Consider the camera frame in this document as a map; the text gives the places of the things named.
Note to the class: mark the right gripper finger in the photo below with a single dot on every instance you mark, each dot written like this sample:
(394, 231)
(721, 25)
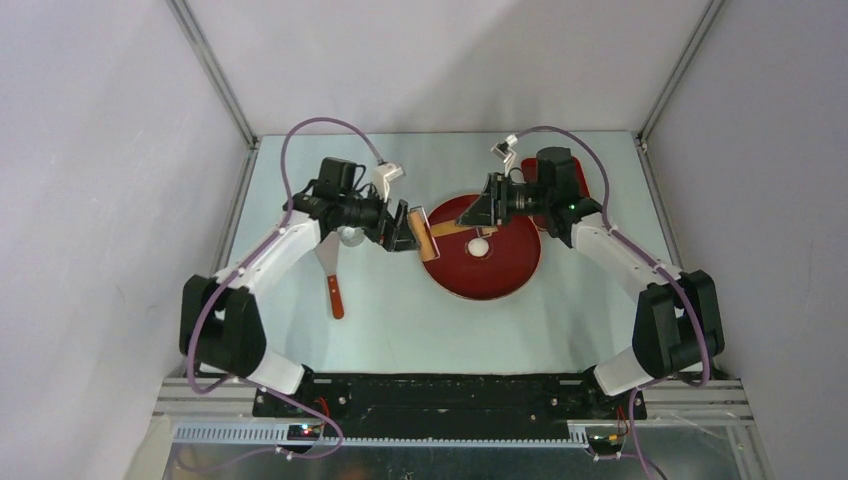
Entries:
(483, 211)
(482, 233)

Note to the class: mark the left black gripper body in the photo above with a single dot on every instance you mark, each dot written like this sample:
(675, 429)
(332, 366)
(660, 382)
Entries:
(368, 214)

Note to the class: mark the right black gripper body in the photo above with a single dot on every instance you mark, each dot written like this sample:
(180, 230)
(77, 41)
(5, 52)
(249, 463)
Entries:
(525, 200)

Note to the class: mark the wooden double-ended roller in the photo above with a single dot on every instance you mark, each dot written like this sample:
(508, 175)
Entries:
(426, 234)

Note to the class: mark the round red plate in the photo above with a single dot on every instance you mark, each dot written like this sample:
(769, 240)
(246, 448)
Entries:
(515, 252)

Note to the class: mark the rectangular red tray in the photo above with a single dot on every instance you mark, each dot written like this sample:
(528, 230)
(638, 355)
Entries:
(529, 170)

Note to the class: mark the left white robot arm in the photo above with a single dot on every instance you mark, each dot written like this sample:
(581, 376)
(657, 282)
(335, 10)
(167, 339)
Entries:
(221, 324)

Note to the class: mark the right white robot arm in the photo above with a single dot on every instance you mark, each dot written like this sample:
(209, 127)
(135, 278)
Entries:
(677, 321)

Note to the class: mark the white dough ball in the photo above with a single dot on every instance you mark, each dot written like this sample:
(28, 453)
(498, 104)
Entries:
(478, 247)

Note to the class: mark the metal scraper red handle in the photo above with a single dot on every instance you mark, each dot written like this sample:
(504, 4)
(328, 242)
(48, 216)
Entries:
(327, 254)

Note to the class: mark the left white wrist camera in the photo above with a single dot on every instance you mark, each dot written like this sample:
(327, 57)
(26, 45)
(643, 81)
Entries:
(384, 174)

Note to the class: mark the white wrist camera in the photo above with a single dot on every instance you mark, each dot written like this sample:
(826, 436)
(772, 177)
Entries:
(504, 150)
(384, 174)

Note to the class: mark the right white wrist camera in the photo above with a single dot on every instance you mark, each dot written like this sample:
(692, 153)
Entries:
(504, 150)

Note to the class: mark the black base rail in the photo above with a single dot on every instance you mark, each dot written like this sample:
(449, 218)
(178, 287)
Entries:
(451, 406)

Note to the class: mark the aluminium frame front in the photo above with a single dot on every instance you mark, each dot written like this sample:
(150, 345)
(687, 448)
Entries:
(225, 416)

